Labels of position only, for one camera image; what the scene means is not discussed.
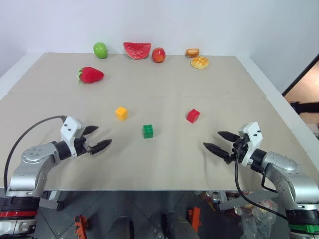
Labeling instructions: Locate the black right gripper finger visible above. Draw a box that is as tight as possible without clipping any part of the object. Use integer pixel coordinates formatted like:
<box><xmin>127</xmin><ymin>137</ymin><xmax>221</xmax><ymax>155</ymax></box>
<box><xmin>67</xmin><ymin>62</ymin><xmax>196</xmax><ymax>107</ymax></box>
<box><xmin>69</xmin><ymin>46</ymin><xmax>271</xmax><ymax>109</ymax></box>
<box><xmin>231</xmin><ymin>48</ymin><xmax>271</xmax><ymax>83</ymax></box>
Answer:
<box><xmin>217</xmin><ymin>131</ymin><xmax>240</xmax><ymax>143</ymax></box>
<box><xmin>203</xmin><ymin>142</ymin><xmax>234</xmax><ymax>165</ymax></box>

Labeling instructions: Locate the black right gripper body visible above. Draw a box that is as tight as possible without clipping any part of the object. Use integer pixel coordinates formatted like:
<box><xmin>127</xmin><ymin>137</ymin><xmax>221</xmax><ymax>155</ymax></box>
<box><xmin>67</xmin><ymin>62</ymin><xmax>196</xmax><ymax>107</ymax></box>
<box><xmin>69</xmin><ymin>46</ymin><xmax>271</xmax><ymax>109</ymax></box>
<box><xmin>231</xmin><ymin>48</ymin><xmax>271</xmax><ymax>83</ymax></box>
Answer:
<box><xmin>228</xmin><ymin>133</ymin><xmax>249</xmax><ymax>165</ymax></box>

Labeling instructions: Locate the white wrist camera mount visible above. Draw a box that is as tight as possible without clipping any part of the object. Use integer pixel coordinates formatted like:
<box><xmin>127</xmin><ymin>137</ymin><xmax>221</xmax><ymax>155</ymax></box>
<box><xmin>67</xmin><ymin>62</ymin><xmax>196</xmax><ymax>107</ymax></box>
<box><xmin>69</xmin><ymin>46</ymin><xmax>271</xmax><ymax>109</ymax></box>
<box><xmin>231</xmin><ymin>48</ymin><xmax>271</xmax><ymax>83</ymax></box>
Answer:
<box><xmin>238</xmin><ymin>121</ymin><xmax>263</xmax><ymax>166</ymax></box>
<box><xmin>60</xmin><ymin>116</ymin><xmax>84</xmax><ymax>158</ymax></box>

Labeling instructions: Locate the beige table mat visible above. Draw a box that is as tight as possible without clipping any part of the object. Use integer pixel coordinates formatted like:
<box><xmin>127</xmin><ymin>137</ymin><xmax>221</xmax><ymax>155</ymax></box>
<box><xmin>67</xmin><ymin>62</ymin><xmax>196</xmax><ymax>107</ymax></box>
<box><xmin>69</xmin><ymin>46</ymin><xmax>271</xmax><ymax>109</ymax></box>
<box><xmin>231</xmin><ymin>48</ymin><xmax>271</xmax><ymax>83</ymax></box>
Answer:
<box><xmin>0</xmin><ymin>52</ymin><xmax>319</xmax><ymax>192</ymax></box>

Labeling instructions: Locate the orange black clamp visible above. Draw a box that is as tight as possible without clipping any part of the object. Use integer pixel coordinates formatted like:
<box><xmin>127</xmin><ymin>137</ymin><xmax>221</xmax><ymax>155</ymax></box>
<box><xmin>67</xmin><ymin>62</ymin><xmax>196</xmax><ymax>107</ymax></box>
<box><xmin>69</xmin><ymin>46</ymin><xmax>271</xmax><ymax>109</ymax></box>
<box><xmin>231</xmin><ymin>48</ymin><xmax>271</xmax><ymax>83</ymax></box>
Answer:
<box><xmin>74</xmin><ymin>214</ymin><xmax>88</xmax><ymax>239</ymax></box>
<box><xmin>187</xmin><ymin>207</ymin><xmax>201</xmax><ymax>234</ymax></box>

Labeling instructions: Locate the grey metal table bracket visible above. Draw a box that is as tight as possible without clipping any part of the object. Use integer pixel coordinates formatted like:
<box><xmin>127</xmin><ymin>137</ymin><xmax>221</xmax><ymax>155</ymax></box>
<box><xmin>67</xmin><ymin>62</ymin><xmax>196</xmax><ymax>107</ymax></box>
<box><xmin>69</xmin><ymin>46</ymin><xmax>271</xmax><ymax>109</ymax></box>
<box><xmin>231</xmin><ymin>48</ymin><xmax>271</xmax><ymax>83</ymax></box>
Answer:
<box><xmin>38</xmin><ymin>190</ymin><xmax>65</xmax><ymax>212</ymax></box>
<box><xmin>216</xmin><ymin>191</ymin><xmax>252</xmax><ymax>212</ymax></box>

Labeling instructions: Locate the red toy strawberry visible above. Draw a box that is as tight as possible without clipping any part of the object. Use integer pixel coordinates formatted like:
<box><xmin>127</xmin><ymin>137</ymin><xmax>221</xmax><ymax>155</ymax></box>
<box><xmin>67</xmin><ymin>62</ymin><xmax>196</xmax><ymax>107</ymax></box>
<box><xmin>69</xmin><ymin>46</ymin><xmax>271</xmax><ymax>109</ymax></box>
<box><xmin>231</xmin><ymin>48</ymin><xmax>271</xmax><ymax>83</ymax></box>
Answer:
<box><xmin>77</xmin><ymin>66</ymin><xmax>105</xmax><ymax>84</ymax></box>

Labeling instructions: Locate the yellow toy brick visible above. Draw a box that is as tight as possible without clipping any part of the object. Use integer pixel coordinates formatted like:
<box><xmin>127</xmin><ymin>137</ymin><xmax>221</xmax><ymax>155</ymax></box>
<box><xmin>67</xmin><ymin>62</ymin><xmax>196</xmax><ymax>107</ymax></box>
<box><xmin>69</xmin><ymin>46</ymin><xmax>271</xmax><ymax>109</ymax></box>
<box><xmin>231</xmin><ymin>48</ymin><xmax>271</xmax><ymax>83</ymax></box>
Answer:
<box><xmin>115</xmin><ymin>106</ymin><xmax>129</xmax><ymax>121</ymax></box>

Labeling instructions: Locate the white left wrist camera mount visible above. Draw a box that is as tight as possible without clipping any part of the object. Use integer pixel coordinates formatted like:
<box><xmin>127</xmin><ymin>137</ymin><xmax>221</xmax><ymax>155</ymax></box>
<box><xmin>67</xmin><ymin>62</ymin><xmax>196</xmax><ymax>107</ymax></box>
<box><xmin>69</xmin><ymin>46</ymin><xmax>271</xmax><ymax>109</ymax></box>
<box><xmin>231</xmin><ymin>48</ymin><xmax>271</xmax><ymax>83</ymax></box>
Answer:
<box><xmin>60</xmin><ymin>116</ymin><xmax>84</xmax><ymax>158</ymax></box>

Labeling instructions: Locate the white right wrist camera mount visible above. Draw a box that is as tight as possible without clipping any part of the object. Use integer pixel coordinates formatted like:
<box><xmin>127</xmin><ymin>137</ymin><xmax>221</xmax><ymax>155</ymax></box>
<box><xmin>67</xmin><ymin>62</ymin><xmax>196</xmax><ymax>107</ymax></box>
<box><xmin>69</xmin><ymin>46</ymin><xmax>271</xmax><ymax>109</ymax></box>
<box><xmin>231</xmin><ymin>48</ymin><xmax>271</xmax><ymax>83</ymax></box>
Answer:
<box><xmin>238</xmin><ymin>121</ymin><xmax>263</xmax><ymax>166</ymax></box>

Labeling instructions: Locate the green toy brick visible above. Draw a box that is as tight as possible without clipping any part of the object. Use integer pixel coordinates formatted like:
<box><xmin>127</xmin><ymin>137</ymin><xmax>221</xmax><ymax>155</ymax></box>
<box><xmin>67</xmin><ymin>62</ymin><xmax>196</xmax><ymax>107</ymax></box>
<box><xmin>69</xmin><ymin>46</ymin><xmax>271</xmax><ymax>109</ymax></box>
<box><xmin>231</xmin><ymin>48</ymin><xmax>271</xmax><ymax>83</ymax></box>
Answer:
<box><xmin>143</xmin><ymin>124</ymin><xmax>155</xmax><ymax>139</ymax></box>

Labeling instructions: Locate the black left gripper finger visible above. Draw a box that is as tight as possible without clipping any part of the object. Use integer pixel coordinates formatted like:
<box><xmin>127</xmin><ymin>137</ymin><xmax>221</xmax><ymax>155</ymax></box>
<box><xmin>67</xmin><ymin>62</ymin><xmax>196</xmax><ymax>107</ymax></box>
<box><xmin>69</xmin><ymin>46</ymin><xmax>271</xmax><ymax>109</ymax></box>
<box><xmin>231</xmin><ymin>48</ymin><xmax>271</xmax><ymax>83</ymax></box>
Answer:
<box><xmin>83</xmin><ymin>125</ymin><xmax>100</xmax><ymax>137</ymax></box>
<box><xmin>87</xmin><ymin>139</ymin><xmax>113</xmax><ymax>156</ymax></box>

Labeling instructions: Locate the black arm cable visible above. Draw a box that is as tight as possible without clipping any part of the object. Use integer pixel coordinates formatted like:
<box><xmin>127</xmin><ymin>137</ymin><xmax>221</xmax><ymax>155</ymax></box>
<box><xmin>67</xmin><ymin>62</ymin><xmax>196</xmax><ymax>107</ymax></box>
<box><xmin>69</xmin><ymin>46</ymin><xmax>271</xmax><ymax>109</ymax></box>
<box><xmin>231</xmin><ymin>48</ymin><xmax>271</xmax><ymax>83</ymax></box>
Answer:
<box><xmin>3</xmin><ymin>115</ymin><xmax>67</xmax><ymax>190</ymax></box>
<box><xmin>234</xmin><ymin>141</ymin><xmax>289</xmax><ymax>221</ymax></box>

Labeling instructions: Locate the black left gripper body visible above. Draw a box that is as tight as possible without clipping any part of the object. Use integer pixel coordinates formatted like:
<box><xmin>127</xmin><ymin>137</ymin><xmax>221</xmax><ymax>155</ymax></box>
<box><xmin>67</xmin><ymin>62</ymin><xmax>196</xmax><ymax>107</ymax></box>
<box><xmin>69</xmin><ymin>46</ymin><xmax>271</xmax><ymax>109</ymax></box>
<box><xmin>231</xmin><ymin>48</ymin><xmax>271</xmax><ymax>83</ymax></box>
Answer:
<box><xmin>73</xmin><ymin>126</ymin><xmax>92</xmax><ymax>157</ymax></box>

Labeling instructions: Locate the green toy apple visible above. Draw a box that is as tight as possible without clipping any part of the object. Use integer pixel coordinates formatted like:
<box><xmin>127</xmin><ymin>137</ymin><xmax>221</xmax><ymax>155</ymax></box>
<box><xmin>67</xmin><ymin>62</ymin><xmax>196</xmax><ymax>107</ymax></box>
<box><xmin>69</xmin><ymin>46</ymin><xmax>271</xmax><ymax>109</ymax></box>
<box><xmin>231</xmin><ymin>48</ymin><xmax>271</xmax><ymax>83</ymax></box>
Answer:
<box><xmin>93</xmin><ymin>42</ymin><xmax>110</xmax><ymax>59</ymax></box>

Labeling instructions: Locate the toy toast slice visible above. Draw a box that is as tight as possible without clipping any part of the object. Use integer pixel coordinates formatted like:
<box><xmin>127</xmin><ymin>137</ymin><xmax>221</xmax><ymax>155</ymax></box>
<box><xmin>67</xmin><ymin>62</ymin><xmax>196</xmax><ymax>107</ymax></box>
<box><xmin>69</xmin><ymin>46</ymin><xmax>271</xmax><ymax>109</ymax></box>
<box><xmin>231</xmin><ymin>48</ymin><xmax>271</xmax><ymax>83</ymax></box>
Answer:
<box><xmin>184</xmin><ymin>48</ymin><xmax>200</xmax><ymax>58</ymax></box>

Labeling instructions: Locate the toy pineapple bun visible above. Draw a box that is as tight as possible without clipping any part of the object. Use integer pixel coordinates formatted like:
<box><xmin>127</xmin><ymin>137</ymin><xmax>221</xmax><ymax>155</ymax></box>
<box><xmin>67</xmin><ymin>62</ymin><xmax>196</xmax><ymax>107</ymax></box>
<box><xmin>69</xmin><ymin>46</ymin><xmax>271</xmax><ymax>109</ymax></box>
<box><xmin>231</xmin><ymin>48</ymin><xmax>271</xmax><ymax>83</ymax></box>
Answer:
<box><xmin>190</xmin><ymin>55</ymin><xmax>210</xmax><ymax>70</ymax></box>

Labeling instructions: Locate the toy watermelon slice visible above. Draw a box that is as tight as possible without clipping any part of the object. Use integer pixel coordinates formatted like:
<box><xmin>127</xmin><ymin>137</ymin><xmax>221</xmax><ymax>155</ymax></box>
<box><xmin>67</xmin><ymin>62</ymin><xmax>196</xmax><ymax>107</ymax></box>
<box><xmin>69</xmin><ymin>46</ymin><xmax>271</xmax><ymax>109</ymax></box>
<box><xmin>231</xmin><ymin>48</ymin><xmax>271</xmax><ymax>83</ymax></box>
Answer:
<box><xmin>123</xmin><ymin>41</ymin><xmax>152</xmax><ymax>60</ymax></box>

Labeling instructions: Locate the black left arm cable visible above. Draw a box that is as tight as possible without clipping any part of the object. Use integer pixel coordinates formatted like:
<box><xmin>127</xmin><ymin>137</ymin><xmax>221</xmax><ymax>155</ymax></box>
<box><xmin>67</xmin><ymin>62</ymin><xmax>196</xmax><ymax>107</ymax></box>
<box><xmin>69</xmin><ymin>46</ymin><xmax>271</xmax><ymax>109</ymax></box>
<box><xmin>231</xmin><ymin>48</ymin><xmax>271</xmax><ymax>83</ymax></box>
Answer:
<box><xmin>3</xmin><ymin>115</ymin><xmax>67</xmax><ymax>190</ymax></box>

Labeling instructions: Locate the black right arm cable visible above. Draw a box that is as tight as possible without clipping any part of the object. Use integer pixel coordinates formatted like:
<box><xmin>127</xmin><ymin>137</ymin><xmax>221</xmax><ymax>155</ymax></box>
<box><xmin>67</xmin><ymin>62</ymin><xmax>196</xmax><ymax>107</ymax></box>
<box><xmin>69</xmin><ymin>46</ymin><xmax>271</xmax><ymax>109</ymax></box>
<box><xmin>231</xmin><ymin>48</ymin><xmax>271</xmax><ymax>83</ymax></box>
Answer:
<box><xmin>234</xmin><ymin>141</ymin><xmax>289</xmax><ymax>221</ymax></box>

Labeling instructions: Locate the black object on floor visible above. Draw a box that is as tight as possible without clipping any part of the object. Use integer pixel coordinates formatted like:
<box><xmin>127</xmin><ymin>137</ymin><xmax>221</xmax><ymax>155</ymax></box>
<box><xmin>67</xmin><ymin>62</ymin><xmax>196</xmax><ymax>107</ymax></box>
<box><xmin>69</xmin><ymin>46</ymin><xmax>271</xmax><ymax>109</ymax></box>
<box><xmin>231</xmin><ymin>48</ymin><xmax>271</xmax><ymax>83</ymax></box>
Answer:
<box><xmin>290</xmin><ymin>101</ymin><xmax>319</xmax><ymax>115</ymax></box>

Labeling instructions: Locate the clear plastic bag of items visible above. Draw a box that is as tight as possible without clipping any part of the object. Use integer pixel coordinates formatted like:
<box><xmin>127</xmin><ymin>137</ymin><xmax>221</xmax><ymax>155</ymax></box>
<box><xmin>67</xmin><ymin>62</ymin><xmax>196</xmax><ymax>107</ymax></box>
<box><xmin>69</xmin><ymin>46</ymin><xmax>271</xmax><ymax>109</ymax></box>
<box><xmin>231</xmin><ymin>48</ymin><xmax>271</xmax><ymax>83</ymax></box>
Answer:
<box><xmin>199</xmin><ymin>190</ymin><xmax>291</xmax><ymax>239</ymax></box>

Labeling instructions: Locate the red toy brick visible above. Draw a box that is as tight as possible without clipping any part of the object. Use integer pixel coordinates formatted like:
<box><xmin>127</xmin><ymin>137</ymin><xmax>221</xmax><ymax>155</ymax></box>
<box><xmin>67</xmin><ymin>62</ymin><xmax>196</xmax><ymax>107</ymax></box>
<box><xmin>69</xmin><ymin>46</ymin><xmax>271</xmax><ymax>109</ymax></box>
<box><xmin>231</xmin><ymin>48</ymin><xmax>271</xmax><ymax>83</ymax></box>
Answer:
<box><xmin>186</xmin><ymin>108</ymin><xmax>201</xmax><ymax>123</ymax></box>

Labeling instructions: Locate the red toy apple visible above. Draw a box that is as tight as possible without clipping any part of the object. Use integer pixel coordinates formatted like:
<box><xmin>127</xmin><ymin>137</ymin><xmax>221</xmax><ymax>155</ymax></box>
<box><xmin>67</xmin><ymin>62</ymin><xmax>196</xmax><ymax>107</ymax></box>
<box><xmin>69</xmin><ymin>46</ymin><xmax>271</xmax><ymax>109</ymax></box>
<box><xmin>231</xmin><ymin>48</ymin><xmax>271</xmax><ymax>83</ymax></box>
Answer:
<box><xmin>152</xmin><ymin>47</ymin><xmax>166</xmax><ymax>63</ymax></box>

